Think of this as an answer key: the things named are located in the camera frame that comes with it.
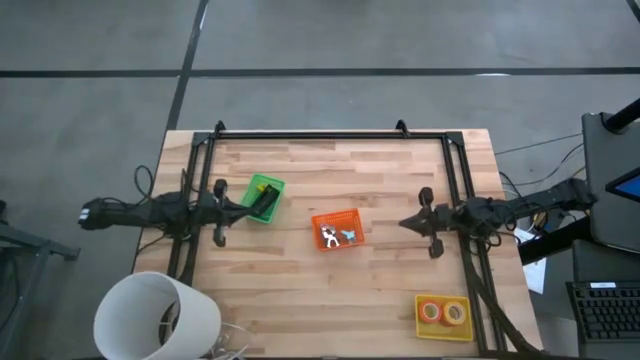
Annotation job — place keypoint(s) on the black pole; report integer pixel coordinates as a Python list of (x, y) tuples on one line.
[(625, 116)]

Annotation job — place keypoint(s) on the white staple remover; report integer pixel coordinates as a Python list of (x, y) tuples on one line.
[(331, 240)]

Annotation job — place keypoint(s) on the white lamp shade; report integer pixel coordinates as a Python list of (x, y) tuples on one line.
[(195, 310)]

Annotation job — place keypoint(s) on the yellow tape roll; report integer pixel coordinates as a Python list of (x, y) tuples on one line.
[(454, 313)]

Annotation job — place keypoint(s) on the yellow plastic basket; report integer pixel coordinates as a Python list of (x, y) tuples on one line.
[(442, 332)]

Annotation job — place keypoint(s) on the black floor stand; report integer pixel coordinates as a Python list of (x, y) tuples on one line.
[(30, 243)]

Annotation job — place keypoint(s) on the light blue staple remover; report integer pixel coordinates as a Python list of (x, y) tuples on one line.
[(348, 234)]

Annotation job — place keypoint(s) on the black keyboard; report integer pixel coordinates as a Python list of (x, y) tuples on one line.
[(607, 312)]

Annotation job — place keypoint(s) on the green plastic basket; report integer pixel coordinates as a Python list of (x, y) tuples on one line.
[(250, 187)]

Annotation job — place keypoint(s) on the grey cabinet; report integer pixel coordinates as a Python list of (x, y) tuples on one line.
[(600, 230)]

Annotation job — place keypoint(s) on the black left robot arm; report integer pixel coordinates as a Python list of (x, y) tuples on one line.
[(140, 212)]

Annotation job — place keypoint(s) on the orange plastic basket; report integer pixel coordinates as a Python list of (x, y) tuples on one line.
[(345, 220)]

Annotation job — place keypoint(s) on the black stand beam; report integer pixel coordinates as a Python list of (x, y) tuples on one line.
[(555, 245)]

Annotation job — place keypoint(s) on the black stapler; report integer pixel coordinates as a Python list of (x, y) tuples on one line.
[(268, 197)]

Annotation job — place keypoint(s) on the tablet with blue screen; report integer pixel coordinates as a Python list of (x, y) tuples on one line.
[(627, 186)]

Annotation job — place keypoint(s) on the orange tape roll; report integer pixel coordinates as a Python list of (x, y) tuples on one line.
[(430, 312)]

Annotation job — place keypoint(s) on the white paper sheet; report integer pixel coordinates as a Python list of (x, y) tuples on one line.
[(536, 275)]

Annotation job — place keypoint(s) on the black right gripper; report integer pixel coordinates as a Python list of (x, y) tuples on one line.
[(440, 221)]

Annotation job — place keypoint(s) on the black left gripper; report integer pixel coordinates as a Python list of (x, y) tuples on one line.
[(217, 214)]

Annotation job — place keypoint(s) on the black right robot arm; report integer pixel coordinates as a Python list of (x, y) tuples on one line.
[(530, 200)]

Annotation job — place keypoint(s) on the black table frame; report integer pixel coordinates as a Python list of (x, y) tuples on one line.
[(325, 135)]

